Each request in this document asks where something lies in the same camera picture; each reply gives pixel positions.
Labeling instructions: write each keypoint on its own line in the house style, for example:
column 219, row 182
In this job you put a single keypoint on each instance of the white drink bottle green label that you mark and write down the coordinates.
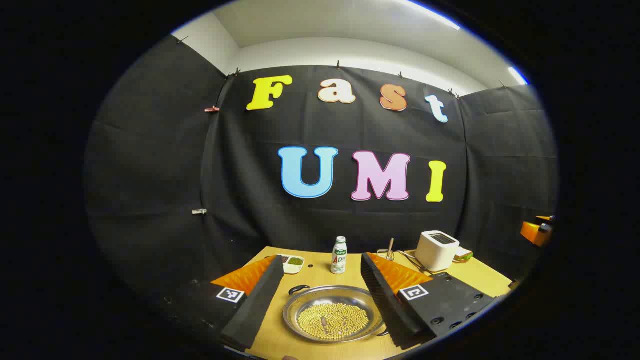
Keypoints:
column 339, row 260

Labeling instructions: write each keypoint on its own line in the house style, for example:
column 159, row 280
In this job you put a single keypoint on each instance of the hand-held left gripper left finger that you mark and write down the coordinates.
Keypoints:
column 255, row 305

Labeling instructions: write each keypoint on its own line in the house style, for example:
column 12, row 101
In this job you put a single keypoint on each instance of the white toaster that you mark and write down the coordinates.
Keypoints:
column 435, row 255

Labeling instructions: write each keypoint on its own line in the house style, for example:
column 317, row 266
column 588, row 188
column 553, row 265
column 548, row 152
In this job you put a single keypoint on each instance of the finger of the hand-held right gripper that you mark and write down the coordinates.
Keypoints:
column 532, row 232

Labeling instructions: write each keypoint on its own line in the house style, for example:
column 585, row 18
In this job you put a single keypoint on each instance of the red cloth clip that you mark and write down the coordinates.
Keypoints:
column 212, row 109

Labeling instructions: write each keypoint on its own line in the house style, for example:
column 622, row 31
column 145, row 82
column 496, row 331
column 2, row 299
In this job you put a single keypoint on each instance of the black backdrop cloth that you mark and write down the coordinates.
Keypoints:
column 150, row 150

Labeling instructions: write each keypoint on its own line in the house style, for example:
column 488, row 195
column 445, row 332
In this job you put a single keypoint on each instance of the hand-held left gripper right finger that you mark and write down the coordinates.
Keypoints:
column 387, row 300

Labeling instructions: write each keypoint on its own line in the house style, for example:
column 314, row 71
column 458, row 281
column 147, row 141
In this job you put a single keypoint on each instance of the white divided dish of beans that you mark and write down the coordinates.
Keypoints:
column 295, row 262

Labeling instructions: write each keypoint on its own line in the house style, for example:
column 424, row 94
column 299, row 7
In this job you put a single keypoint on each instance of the pile of yellow soybeans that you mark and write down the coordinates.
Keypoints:
column 332, row 322

